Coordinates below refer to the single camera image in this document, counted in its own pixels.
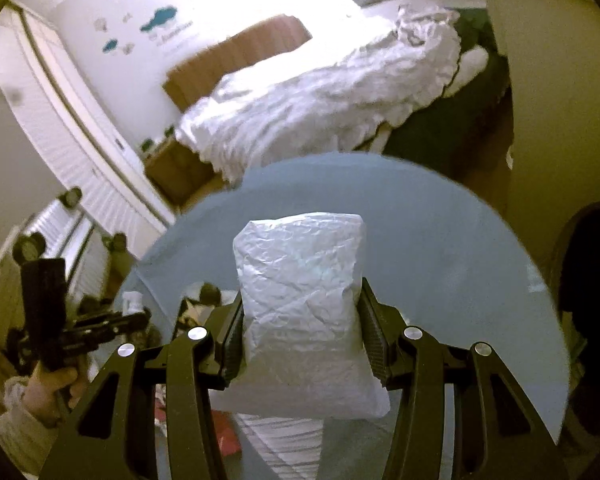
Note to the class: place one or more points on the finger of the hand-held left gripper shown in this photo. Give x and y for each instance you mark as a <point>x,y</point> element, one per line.
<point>120,325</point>

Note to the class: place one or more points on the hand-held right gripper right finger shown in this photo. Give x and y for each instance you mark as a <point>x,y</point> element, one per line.
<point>373,340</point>

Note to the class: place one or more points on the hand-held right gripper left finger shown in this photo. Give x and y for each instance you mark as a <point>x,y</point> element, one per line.
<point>232,341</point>

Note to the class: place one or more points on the white plastic packet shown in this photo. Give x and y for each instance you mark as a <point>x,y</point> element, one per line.
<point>300,300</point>

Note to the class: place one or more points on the black round stool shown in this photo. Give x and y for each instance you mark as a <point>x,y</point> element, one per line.
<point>590,285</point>

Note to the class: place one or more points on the person's left forearm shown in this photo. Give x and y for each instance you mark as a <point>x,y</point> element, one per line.
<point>20,430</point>

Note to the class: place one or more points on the person's left hand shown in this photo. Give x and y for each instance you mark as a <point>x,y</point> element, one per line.
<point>55,390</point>

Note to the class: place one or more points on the open cardboard box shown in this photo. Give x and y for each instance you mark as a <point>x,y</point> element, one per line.
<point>200,305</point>

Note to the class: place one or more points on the white wheeled suitcase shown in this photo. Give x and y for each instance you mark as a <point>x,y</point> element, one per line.
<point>90,260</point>

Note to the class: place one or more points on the round glass table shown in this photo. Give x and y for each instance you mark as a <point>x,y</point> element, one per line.
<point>430,260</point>

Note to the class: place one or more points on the striped rug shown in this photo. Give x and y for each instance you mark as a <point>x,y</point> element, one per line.
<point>285,445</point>

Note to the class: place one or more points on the white louvered wardrobe door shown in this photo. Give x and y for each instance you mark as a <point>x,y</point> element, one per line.
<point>80,150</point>

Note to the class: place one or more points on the brown nightstand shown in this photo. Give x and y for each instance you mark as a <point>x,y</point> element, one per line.
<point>175,170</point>

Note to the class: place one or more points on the bed with dark sheet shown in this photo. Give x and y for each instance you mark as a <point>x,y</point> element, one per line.
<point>430,140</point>

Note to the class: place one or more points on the bed with white duvet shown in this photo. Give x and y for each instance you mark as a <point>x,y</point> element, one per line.
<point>305,110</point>

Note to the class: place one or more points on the brown padded headboard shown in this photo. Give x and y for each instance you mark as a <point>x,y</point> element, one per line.
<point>220,65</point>

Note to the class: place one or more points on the white cabinet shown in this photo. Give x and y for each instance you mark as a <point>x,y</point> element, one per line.
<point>555,85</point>

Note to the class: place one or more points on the group of wall stickers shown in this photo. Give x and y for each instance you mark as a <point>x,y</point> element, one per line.
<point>160,15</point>

